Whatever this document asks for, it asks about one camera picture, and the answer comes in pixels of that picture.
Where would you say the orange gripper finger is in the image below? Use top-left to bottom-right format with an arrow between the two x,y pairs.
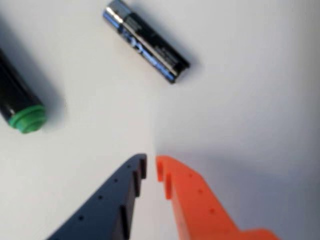
155,154 -> 281,240

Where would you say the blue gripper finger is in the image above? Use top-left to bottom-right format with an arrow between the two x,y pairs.
46,153 -> 148,240

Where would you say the black marker green cap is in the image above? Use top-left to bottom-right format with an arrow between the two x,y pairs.
0,47 -> 49,135

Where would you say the black AA battery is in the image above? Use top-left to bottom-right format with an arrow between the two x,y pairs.
101,0 -> 191,85

